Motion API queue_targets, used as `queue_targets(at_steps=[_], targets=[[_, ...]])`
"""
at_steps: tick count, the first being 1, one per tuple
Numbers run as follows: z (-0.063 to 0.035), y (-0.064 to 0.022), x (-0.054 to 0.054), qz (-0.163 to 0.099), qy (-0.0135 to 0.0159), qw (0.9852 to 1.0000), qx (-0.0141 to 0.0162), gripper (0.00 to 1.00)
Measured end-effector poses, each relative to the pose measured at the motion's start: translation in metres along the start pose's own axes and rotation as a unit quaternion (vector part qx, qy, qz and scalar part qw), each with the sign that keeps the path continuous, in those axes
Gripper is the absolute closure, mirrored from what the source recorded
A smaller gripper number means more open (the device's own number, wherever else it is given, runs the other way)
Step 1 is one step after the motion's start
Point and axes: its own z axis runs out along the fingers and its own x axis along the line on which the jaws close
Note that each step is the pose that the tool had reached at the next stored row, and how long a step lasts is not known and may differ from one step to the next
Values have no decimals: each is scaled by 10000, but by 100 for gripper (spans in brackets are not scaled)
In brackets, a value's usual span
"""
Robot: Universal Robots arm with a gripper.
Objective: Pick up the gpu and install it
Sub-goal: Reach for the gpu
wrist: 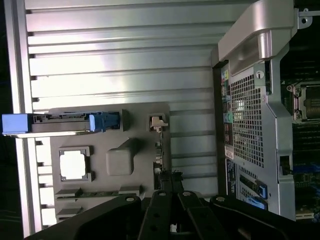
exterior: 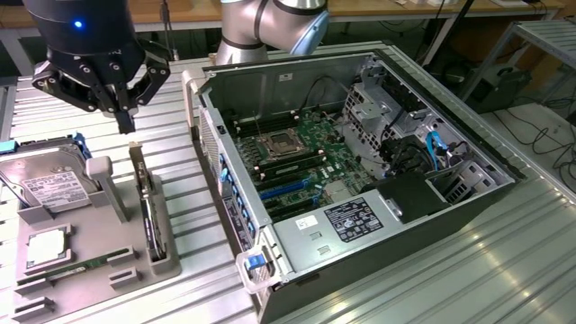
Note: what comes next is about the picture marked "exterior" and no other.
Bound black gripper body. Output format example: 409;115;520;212
21;0;149;113

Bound blue disk carrier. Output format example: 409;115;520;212
0;132;93;163

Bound silver hard disk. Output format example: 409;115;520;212
0;143;103;214

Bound black RAM slot bank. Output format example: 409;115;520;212
231;113;301;138

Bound CPU socket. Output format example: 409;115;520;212
255;127;308;159

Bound black graphics card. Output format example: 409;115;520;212
127;140;171;263

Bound black installed RAM stick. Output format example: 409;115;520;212
256;154;325;180

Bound blue slot retainer bar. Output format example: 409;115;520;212
217;153;259;234

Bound blue expansion slot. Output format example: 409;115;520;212
257;176;317;200

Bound grey parts rack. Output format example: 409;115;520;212
0;134;184;324

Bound green motherboard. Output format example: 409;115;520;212
223;107;375;224

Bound silver CPU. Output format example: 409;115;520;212
25;230;69;268

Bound metal disk bay cage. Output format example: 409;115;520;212
340;82;433;170

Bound black expansion slot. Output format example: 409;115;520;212
264;197;325;217

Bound green RAM stick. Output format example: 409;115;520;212
41;248;132;281

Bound wooden desk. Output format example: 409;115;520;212
0;0;561;41

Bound grey power supply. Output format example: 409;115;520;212
271;171;453;275

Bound black box on floor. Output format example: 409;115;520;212
467;66;533;115

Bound open black PC case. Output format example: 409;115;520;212
181;40;528;324

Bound metal slat side table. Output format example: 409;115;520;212
459;19;576;102

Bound black wire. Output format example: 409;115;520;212
303;75;348;109

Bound clear case handle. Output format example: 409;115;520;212
233;250;276;295

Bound blue SATA wire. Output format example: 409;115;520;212
424;129;452;173

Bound black floor cables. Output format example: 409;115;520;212
489;96;576;176

